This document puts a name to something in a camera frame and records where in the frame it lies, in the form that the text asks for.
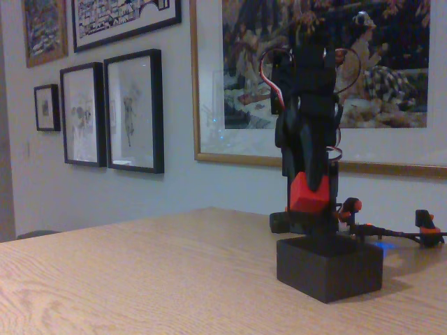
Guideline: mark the black-framed figure sketch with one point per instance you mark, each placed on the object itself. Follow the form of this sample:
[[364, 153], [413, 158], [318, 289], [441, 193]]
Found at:
[[134, 111]]

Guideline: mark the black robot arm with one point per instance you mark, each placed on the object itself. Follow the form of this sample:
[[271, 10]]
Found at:
[[311, 70]]

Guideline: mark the large gold-framed painting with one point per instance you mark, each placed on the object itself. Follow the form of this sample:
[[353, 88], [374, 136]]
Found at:
[[384, 104]]

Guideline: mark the red cube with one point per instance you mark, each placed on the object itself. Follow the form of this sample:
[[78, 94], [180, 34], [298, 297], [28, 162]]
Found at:
[[309, 200]]

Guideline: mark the black-framed pale sketch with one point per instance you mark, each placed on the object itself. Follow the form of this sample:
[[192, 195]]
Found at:
[[82, 115]]

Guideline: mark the black box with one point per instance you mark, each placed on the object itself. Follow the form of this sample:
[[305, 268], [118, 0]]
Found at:
[[328, 272]]

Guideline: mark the wood-framed colourful painting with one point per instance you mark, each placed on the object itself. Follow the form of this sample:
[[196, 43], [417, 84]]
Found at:
[[45, 31]]

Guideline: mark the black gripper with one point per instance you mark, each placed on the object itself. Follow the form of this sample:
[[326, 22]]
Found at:
[[311, 148]]

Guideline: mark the black-framed city drawing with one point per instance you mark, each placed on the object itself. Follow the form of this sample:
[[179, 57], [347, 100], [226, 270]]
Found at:
[[125, 21]]

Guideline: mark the small black-framed picture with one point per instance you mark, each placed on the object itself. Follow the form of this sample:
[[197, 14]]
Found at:
[[47, 107]]

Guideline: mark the dark chair back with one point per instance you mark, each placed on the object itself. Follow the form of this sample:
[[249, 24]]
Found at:
[[36, 234]]

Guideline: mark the round-knob orange black clamp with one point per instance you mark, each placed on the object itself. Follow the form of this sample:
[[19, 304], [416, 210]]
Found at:
[[351, 207]]

